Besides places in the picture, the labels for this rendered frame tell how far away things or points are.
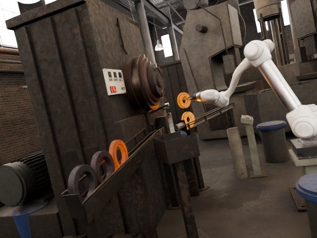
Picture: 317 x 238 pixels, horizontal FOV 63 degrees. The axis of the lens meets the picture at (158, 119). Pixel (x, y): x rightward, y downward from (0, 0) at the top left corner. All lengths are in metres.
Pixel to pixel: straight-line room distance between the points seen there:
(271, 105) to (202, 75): 1.40
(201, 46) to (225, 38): 0.45
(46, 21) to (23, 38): 0.24
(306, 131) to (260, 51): 0.59
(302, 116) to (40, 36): 1.86
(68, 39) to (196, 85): 3.26
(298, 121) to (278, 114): 2.24
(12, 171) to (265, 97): 3.25
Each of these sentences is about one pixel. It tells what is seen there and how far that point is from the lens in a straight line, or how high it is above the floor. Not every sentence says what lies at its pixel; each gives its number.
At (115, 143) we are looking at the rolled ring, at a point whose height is 0.77.
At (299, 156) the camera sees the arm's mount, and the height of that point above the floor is 0.37.
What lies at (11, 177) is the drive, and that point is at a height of 0.57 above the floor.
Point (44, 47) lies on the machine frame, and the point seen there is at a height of 1.49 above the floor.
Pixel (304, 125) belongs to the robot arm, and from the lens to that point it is 1.86.
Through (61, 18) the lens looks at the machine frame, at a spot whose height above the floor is 1.64.
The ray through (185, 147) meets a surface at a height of 0.66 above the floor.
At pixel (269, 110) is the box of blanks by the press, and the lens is 4.05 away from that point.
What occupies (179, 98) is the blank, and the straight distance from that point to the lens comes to 2.50.
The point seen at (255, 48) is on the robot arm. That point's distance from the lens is 1.90.
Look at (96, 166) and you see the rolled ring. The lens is 1.32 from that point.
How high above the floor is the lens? 0.97
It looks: 4 degrees down
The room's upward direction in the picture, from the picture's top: 12 degrees counter-clockwise
